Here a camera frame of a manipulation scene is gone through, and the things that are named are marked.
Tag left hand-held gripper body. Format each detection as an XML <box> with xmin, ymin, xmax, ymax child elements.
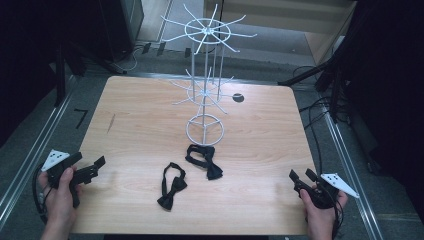
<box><xmin>41</xmin><ymin>149</ymin><xmax>101</xmax><ymax>208</ymax></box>

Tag person's right hand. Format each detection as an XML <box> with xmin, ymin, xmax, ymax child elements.
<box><xmin>299</xmin><ymin>186</ymin><xmax>350</xmax><ymax>232</ymax></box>

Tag white floor cable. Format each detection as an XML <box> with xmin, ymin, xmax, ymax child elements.
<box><xmin>121</xmin><ymin>45</ymin><xmax>144</xmax><ymax>74</ymax></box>

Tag metal floor rail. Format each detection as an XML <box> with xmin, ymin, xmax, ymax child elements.
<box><xmin>0</xmin><ymin>75</ymin><xmax>77</xmax><ymax>222</ymax></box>
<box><xmin>323</xmin><ymin>112</ymin><xmax>385</xmax><ymax>240</ymax></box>

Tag light wooden cabinet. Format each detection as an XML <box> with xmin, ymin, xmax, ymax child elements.
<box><xmin>203</xmin><ymin>0</ymin><xmax>358</xmax><ymax>66</ymax></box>

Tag dark cabinet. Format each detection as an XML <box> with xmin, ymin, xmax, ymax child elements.
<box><xmin>98</xmin><ymin>0</ymin><xmax>145</xmax><ymax>64</ymax></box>

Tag hand-held gripper cable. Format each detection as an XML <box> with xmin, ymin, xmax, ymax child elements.
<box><xmin>330</xmin><ymin>195</ymin><xmax>346</xmax><ymax>240</ymax></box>
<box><xmin>31</xmin><ymin>164</ymin><xmax>52</xmax><ymax>225</ymax></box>

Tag left hand-held gripper cable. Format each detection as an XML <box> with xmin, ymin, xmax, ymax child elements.
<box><xmin>31</xmin><ymin>164</ymin><xmax>52</xmax><ymax>225</ymax></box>

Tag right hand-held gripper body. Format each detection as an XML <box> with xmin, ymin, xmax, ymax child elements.
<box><xmin>293</xmin><ymin>172</ymin><xmax>361</xmax><ymax>210</ymax></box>

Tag person's left hand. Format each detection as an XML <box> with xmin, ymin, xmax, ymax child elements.
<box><xmin>37</xmin><ymin>166</ymin><xmax>85</xmax><ymax>232</ymax></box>

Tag black floor cables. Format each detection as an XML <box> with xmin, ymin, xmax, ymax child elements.
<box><xmin>293</xmin><ymin>64</ymin><xmax>336</xmax><ymax>176</ymax></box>

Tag black metal stand leg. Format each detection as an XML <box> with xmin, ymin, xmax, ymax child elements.
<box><xmin>277</xmin><ymin>59</ymin><xmax>334</xmax><ymax>88</ymax></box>

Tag white wire display rack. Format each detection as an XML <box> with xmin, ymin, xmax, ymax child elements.
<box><xmin>159</xmin><ymin>3</ymin><xmax>258</xmax><ymax>147</ymax></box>

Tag black metal stand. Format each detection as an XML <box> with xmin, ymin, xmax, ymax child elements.
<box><xmin>54</xmin><ymin>41</ymin><xmax>68</xmax><ymax>108</ymax></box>

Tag right hand-held gripper cable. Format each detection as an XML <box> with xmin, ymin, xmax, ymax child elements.
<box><xmin>330</xmin><ymin>195</ymin><xmax>346</xmax><ymax>240</ymax></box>

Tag black bow tie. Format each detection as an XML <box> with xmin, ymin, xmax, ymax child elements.
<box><xmin>184</xmin><ymin>143</ymin><xmax>224</xmax><ymax>181</ymax></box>
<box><xmin>156</xmin><ymin>162</ymin><xmax>189</xmax><ymax>211</ymax></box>

